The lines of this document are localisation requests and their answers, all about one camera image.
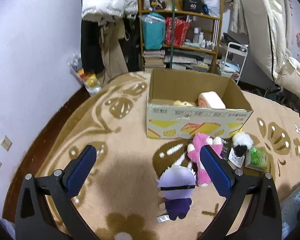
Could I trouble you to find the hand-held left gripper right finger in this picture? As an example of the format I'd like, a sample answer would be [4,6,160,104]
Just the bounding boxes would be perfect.
[197,145,283,240]

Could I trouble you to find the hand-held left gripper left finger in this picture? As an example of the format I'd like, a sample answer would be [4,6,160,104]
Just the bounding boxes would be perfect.
[15,144,100,240]

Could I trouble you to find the small clear plastic packet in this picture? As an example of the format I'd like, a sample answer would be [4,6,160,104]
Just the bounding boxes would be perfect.
[228,148,246,168]

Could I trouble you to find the black tissue pack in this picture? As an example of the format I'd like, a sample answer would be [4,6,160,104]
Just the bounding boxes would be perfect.
[220,139,232,160]

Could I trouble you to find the pink plush toy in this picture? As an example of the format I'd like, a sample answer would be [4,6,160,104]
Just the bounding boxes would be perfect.
[187,133,224,188]

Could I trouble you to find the purple blindfolded plush doll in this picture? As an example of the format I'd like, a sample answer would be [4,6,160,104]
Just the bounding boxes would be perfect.
[156,166,197,221]

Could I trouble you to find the white black-faced sheep plush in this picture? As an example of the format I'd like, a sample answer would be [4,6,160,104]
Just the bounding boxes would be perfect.
[232,132,254,157]

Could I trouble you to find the printed cardboard box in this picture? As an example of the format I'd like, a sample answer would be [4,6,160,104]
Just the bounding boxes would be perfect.
[146,69,253,140]

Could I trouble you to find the green tissue pack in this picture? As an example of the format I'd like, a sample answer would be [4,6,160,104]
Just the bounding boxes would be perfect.
[245,147,269,172]

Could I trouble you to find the beige flower patterned carpet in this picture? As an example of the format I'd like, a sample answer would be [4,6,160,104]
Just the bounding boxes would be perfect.
[36,71,300,240]

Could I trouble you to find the pink swiss roll plush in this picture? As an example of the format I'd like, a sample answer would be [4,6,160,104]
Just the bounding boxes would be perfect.
[198,92,226,109]

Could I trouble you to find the yellow plush toy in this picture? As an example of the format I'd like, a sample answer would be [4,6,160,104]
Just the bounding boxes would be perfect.
[173,100,198,107]

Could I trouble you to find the light blue fuzzy cloth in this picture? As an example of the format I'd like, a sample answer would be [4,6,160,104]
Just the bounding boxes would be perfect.
[280,179,300,240]

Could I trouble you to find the clear bag of yellow toys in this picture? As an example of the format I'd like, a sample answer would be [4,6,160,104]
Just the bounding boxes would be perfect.
[69,52,103,96]

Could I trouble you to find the stack of papers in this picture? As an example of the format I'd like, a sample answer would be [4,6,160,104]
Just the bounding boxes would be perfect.
[164,49,213,72]

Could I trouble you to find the beige hanging trousers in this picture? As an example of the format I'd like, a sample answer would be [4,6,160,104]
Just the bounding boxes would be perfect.
[98,20,129,83]

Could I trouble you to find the black hanging coat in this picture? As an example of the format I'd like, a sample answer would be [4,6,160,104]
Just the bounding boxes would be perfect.
[80,19,105,74]

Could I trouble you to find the white trolley cart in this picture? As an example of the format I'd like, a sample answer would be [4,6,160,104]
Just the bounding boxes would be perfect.
[219,42,249,85]

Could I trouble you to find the stack of books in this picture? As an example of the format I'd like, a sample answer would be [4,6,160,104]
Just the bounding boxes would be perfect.
[142,50,165,68]

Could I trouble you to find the dark hanging clothes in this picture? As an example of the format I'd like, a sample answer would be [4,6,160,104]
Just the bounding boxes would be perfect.
[120,15,143,72]

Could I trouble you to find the red gift bag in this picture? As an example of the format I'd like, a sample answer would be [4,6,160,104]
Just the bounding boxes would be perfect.
[165,17,192,47]

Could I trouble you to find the green pole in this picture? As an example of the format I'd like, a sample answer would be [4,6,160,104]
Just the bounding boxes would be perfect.
[169,0,178,69]

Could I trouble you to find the teal bag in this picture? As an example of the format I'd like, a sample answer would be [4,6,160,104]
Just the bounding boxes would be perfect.
[141,12,166,50]

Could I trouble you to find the white hanging curtain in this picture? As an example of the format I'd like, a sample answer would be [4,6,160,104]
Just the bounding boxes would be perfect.
[225,0,293,34]

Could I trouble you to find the wooden shelf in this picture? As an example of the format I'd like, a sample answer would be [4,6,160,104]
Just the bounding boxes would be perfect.
[137,0,224,74]

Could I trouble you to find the black box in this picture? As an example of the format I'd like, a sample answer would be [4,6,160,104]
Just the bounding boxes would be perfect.
[183,0,202,12]

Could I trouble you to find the white puffer jacket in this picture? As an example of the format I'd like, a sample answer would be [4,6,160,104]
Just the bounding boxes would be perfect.
[81,0,138,22]

